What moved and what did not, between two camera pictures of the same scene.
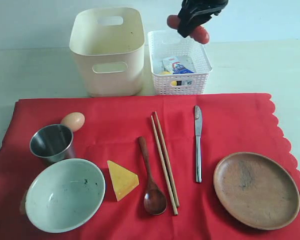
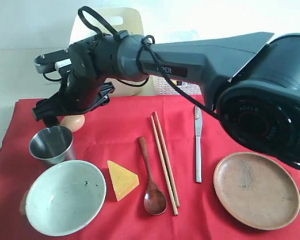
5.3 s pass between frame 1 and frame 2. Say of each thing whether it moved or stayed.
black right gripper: moved
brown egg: stayed
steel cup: stayed
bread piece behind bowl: stayed
